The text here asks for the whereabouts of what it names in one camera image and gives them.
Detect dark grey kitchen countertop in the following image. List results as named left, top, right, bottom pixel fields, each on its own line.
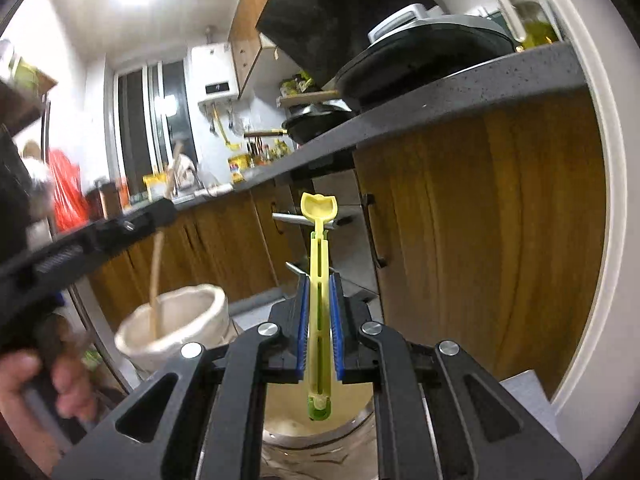
left=124, top=41, right=587, bottom=212

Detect wooden lower cabinets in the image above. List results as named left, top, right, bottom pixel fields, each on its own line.
left=89, top=86, right=608, bottom=401

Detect person's left hand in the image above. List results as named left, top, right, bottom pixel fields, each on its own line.
left=1, top=346, right=98, bottom=474

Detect large black frying pan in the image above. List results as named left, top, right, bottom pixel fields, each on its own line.
left=335, top=14, right=515, bottom=112

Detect black range hood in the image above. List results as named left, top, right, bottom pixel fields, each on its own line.
left=257, top=0, right=437, bottom=86

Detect oil bottle with white handle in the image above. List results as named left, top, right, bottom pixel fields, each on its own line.
left=496, top=0, right=559, bottom=50

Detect cream ceramic double utensil holder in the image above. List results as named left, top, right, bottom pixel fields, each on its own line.
left=115, top=284, right=378, bottom=479

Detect kitchen window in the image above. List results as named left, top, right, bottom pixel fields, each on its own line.
left=114, top=60, right=198, bottom=195

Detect wooden upper cabinet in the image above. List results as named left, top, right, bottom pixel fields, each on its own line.
left=229, top=0, right=268, bottom=94

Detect wooden chopstick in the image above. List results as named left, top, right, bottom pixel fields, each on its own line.
left=149, top=229, right=165, bottom=340

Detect black wok with wooden handle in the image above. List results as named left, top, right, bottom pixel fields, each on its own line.
left=244, top=103, right=356, bottom=145

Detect red plastic bag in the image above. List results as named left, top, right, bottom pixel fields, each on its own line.
left=48, top=150, right=89, bottom=232

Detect white water heater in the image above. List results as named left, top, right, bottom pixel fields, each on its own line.
left=189, top=42, right=240, bottom=105

